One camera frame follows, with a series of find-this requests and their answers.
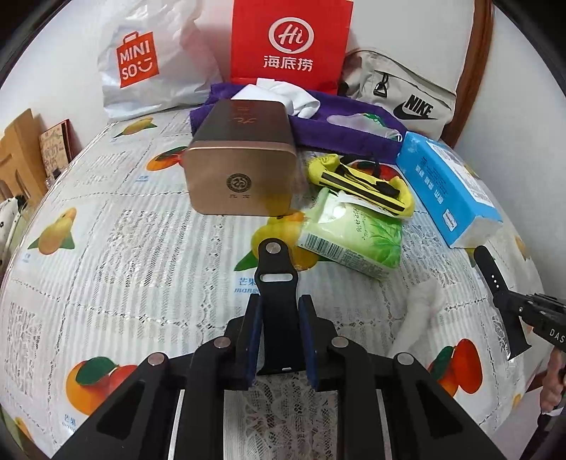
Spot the blue tissue pack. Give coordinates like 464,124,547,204
395,131,505,248

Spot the yellow pouch with black cord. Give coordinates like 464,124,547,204
307,154,416,219

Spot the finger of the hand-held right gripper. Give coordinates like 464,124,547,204
473,245,532,360

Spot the wooden door frame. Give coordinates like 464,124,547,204
457,0,493,146

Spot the green tissue pack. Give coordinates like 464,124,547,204
294,188,403,281

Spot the white plastic shopping bag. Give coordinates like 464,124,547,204
97,0,222,119

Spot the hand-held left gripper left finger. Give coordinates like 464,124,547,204
44,294,266,460

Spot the red paper bag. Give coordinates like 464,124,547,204
230,0,355,96

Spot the grey waist bag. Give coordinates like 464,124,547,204
340,48,457,142

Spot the wooden headboard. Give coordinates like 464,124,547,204
0,108,49,202

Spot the clear plastic bag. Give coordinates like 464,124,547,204
329,110,405,142

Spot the black watch strap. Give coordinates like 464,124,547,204
256,239,306,376

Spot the purple towel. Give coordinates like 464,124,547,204
190,82,408,153

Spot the patterned book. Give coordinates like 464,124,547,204
39,119,76,178

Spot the person's right hand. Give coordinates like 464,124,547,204
539,351,566,413

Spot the dark and gold tin box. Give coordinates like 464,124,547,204
183,98,298,217

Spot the white dotted pillow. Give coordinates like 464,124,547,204
0,195,31,266

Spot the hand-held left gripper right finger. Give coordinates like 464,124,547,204
297,294,522,460

